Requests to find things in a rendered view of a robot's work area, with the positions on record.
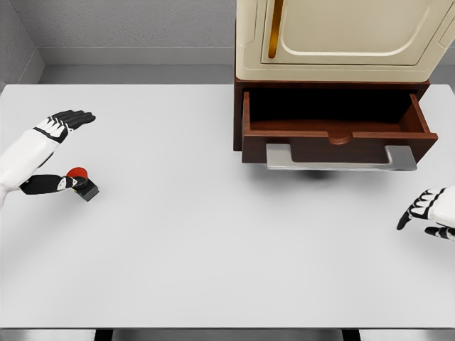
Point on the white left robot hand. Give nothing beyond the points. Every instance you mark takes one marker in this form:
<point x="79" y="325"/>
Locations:
<point x="37" y="151"/>

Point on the cream and brown cabinet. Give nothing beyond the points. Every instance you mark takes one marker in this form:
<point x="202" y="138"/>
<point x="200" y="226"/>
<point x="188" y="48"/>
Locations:
<point x="249" y="53"/>

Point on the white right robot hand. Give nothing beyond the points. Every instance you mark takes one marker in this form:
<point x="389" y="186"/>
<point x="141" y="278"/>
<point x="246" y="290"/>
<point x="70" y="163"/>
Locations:
<point x="439" y="207"/>

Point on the red button black switch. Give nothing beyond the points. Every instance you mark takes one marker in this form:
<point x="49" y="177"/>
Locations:
<point x="89" y="192"/>

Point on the cream cabinet door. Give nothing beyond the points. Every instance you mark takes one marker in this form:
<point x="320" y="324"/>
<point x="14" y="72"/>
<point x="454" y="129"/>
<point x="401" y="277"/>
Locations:
<point x="355" y="25"/>

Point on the brown wooden drawer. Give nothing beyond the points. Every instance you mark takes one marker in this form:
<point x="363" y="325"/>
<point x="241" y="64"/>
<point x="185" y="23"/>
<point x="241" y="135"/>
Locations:
<point x="320" y="149"/>

